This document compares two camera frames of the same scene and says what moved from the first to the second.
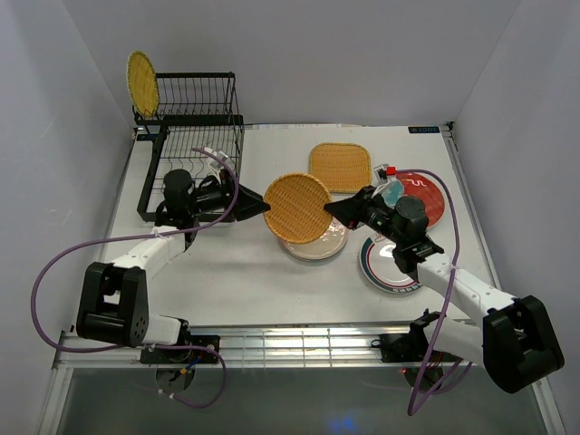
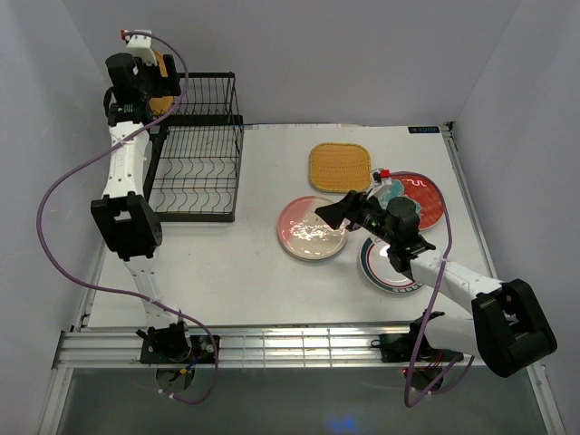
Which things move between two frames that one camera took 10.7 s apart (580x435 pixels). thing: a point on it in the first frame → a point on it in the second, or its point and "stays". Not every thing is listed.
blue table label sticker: [422, 130] stays
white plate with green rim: [379, 265] stays
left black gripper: [249, 204] → [166, 86]
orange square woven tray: [343, 168] stays
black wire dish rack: [198, 126] stays
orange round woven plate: [297, 212] → [161, 104]
